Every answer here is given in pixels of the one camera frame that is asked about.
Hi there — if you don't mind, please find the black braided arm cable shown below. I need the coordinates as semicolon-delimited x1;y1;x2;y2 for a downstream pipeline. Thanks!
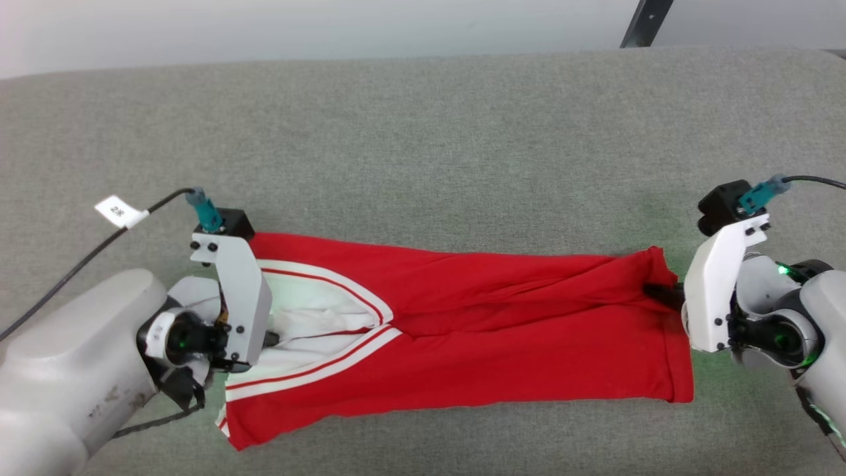
111;370;207;440

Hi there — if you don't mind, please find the grey fabric sofa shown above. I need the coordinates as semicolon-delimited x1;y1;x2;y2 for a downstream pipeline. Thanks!
0;46;846;476

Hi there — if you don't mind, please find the white cable label tag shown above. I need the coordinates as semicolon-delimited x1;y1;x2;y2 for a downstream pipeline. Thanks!
95;194;150;229

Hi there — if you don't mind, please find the black right camera cable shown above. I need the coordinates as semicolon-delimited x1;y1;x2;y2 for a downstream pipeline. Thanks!
783;175;846;192

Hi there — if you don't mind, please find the black camera cable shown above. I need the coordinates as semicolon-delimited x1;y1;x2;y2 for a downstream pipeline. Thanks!
783;175;846;192
0;188;198;341

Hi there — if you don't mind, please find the red Bulls basketball jersey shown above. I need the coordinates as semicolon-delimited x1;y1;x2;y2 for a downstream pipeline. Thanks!
215;231;695;452

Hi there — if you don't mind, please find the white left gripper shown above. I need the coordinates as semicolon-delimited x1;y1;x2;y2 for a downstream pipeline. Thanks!
142;233;280;391

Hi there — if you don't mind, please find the black left camera cable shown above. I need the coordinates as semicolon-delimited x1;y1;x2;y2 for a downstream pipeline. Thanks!
0;188;198;341

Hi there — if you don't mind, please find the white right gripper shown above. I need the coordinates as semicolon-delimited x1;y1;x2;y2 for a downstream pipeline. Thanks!
642;213;824;368

